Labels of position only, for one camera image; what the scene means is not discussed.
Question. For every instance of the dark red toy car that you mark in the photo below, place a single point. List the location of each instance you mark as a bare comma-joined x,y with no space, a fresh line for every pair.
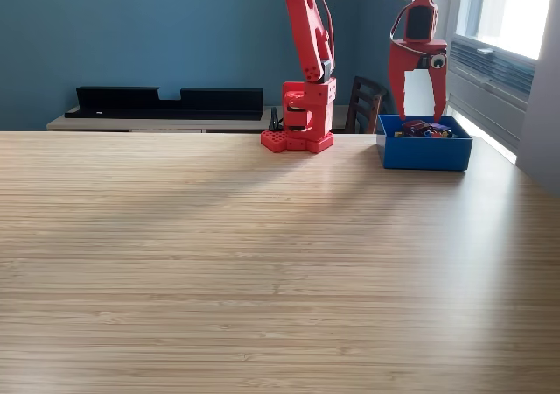
415,128

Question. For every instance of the blue plastic bin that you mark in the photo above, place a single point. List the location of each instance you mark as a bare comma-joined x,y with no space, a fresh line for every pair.
420,153

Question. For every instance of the grey window vent unit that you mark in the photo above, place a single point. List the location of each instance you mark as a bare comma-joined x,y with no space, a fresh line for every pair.
490,87

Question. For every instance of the bright window with frame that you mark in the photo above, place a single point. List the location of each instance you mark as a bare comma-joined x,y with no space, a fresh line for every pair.
516,9

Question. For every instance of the pale wooden sideboard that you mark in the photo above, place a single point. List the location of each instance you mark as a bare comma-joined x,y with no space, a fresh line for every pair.
131,124

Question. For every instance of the purple and pink brick stack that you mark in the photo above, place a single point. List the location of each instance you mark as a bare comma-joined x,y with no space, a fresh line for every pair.
441,127

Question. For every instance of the dark wooden chair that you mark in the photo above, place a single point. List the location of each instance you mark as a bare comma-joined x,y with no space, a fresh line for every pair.
367,84

